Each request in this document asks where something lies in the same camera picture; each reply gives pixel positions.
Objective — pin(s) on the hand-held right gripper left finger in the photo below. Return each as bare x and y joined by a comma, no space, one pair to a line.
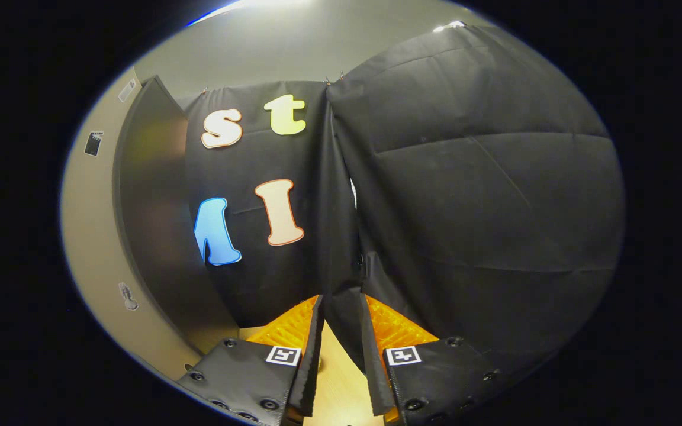
312,367

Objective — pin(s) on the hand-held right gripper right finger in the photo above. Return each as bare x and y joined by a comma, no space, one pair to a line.
373,373

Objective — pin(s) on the light grey cabinet door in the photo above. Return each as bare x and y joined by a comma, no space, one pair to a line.
89,225

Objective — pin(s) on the black backdrop cloth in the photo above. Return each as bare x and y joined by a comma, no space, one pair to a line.
465,207

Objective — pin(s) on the small ceiling light panel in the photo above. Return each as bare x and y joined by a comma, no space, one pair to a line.
449,25

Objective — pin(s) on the large ceiling light panel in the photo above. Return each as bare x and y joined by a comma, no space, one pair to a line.
270,2

